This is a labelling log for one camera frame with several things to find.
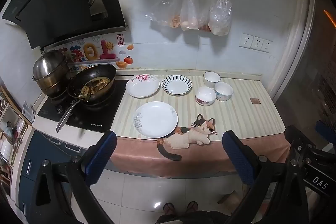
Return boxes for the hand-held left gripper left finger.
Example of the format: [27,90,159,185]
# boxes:
[28,130,118,224]

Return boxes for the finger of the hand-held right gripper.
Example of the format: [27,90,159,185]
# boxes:
[315,120,336,147]
[285,125,317,155]

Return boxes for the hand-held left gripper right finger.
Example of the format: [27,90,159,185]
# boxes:
[222,130,309,224]

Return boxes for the grey floral white plate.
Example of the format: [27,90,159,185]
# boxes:
[133,101,179,139]

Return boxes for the blue patterned white bowl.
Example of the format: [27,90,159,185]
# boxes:
[214,82,234,102]

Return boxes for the pink floral white plate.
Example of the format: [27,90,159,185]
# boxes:
[125,73,160,98]

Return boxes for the blue striped white plate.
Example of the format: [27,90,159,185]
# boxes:
[161,74,193,96]

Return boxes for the striped cat print mat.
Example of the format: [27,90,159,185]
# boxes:
[110,74,292,178]

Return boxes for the black gas cooktop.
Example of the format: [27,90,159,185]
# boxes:
[37,78,129,133]

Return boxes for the blue kitchen cabinet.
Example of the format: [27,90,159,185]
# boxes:
[18,130,88,215]

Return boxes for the person's right foot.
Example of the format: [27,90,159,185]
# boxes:
[185,201,199,214]

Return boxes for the person's foot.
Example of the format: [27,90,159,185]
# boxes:
[163,202,176,215]
[185,201,199,214]

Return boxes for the red floral white bowl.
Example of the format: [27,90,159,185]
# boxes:
[195,86,216,106]

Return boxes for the person's dark clothing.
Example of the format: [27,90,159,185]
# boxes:
[156,211,232,224]

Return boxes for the dark glass sliding door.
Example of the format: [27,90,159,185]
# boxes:
[273,0,336,135]

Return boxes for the black wok with food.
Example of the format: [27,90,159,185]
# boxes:
[56,64,117,133]

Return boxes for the black rimmed white bowl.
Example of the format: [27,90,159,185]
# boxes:
[203,71,221,88]

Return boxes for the person's left foot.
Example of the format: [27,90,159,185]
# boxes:
[163,202,176,215]

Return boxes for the wooden dish rack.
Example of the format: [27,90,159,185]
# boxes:
[0,85,30,189]

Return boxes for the stacked steel pot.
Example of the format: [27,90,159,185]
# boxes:
[32,49,72,96]

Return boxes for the clear plastic bag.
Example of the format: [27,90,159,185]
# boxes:
[145,0,182,29]
[180,0,209,31]
[208,0,232,36]

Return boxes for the black range hood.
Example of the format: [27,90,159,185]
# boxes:
[1,0,128,50]

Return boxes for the white wall socket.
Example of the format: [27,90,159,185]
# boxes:
[239,33,254,49]
[250,36,264,51]
[261,39,273,53]

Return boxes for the colourful wall stickers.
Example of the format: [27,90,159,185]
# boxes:
[58,34,134,70]

